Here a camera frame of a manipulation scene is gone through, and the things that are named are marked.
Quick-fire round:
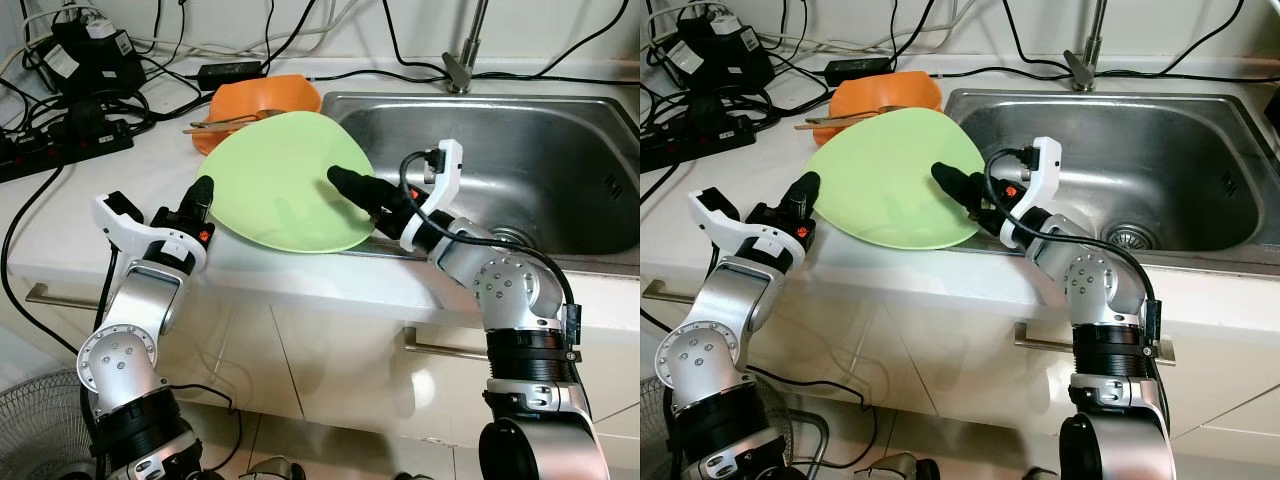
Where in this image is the black charger box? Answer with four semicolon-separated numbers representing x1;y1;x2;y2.
675;12;771;91
48;15;146;96

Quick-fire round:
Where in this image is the metal faucet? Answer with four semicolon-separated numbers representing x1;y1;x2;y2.
1063;0;1109;93
443;0;491;96

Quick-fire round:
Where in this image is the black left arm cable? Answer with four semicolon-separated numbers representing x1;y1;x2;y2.
97;248;121;306

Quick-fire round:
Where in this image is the orange bowl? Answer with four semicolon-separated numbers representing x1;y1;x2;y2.
830;70;946;121
207;74;323;123

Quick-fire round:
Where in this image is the stainless steel sink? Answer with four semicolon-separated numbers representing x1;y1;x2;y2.
943;88;1280;277
320;92;641;279

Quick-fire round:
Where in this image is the black power cable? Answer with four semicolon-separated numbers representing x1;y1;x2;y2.
470;0;631;79
1095;0;1247;77
382;0;448;79
1000;0;1071;73

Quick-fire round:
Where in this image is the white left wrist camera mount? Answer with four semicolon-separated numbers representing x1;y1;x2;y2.
688;187;813;269
94;191;209;273

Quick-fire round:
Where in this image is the white kitchen cabinet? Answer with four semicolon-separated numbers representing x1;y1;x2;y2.
0;245;641;476
640;240;1280;471

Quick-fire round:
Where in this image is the black hanging power cord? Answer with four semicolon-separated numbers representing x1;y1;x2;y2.
0;165;81;351
640;160;706;337

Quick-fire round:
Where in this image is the black power strip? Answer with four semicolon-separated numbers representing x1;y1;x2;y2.
640;115;756;173
0;120;134;184

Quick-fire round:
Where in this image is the green plate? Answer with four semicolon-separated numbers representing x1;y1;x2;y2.
195;110;378;254
805;107;986;251

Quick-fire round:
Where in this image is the metal spoon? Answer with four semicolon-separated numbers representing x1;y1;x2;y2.
810;103;906;126
190;108;286;129

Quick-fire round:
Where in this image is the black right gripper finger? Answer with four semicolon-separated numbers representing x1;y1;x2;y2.
930;161;1002;212
327;164;402;217

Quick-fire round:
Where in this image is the black power adapter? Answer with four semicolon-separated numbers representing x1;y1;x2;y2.
198;62;266;89
825;58;891;83

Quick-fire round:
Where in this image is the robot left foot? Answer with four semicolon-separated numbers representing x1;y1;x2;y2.
240;457;307;480
865;452;943;480

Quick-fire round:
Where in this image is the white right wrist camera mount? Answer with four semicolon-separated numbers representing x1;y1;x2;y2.
403;140;467;244
1000;136;1064;246

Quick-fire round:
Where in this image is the metal cabinet handle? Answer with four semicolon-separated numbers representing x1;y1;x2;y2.
25;283;111;307
1015;322;1077;354
640;279;701;302
405;328;491;362

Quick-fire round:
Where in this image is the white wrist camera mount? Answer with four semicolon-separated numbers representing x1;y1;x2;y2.
403;140;467;244
94;191;209;273
1000;136;1064;246
688;187;813;269

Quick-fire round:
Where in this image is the orange plate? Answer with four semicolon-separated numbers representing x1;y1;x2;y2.
190;112;226;157
813;112;848;153

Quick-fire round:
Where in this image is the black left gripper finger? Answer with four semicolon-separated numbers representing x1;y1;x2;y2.
793;169;823;222
189;174;217;227

